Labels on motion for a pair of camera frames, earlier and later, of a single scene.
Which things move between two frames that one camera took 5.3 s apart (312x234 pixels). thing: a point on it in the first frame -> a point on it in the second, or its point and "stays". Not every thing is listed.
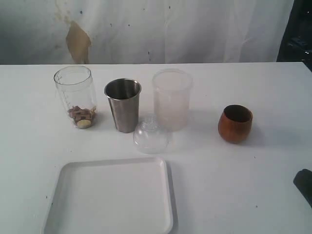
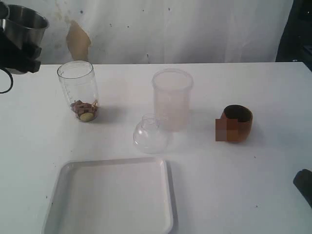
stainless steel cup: (123, 96) -> (24, 25)
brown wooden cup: (235, 123) stays
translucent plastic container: (172, 87) stays
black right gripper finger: (302, 180) stays
